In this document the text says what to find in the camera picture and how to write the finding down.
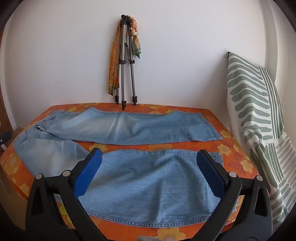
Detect orange patterned scarf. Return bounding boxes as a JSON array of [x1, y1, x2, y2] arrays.
[[107, 22, 122, 95]]

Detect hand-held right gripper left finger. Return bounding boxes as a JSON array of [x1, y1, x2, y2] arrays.
[[25, 147, 109, 241]]

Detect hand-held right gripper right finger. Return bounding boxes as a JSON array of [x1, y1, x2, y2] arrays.
[[193, 149, 273, 241]]

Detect orange floral bedspread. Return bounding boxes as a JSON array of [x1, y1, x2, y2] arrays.
[[0, 103, 271, 241]]

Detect green floral scarf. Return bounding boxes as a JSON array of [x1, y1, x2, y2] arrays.
[[129, 17, 142, 59]]

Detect white green patterned blanket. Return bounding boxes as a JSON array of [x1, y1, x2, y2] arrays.
[[225, 52, 296, 226]]

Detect light blue denim pants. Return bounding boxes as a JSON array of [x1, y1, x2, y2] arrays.
[[14, 107, 237, 229]]

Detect metal camera tripod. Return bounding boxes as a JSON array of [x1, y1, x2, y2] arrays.
[[114, 14, 138, 110]]

